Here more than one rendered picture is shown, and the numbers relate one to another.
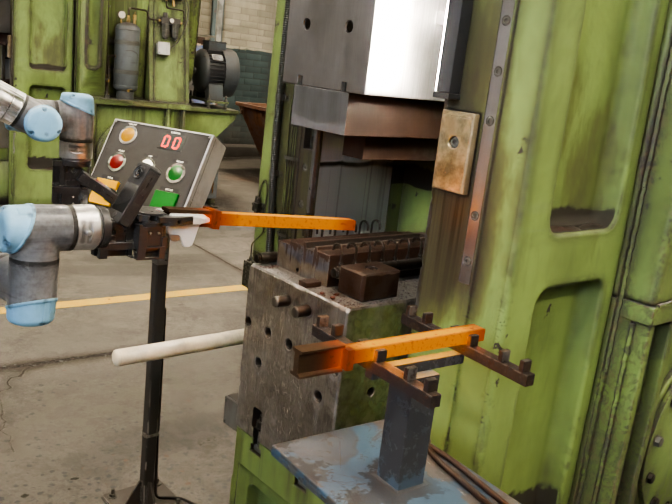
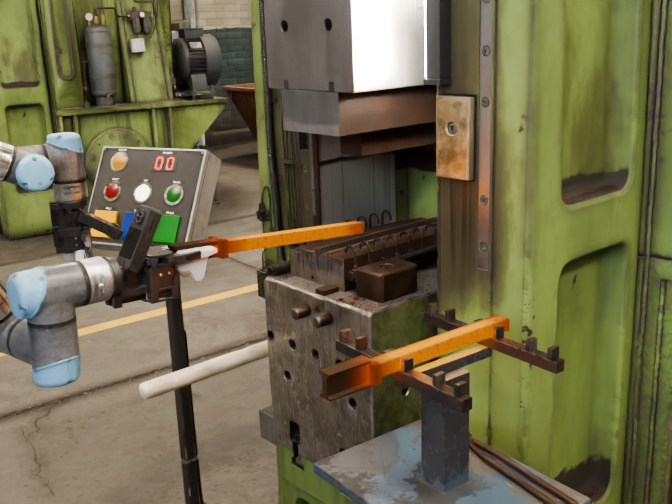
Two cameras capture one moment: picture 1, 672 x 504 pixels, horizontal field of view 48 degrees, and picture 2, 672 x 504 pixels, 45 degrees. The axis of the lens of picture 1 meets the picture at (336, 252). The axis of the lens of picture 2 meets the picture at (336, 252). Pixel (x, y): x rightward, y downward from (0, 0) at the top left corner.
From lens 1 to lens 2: 11 cm
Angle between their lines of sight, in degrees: 2
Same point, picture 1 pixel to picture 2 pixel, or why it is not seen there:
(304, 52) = (286, 55)
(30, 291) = (53, 353)
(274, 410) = (310, 422)
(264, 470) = (310, 482)
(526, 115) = (521, 92)
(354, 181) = (357, 174)
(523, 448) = (568, 423)
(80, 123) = (71, 163)
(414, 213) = (424, 197)
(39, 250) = (55, 311)
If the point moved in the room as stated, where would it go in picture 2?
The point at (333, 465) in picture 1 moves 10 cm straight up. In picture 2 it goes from (377, 475) to (376, 425)
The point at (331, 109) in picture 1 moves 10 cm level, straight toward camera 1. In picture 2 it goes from (322, 111) to (322, 116)
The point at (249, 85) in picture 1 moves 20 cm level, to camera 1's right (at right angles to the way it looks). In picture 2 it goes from (233, 65) to (248, 65)
